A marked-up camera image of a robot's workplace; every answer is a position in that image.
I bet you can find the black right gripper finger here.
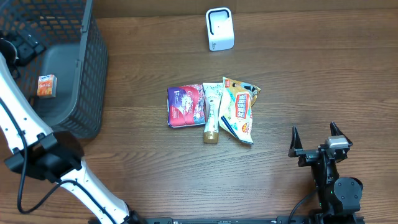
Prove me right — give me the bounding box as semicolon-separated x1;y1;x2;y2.
330;121;353;145
288;126;303;157

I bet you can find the small orange juice carton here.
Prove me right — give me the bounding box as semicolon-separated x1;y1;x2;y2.
37;74;57;98

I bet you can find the grey plastic basket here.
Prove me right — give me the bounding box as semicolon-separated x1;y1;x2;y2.
1;0;108;139

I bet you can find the yellow snack bag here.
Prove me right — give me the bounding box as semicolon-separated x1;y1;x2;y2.
218;77;261;145

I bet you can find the white tube gold cap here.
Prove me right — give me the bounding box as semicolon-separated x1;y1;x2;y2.
203;83;223;144

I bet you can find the red purple pouch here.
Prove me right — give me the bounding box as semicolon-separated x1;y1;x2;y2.
167;84;206;128

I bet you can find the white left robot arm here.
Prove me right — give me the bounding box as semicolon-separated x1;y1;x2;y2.
1;39;137;223

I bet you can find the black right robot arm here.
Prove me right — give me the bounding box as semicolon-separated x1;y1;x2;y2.
286;122;365;224

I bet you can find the white barcode scanner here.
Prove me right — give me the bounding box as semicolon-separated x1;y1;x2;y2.
205;7;234;52

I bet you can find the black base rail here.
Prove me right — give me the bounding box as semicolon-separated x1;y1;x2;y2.
122;216;365;224

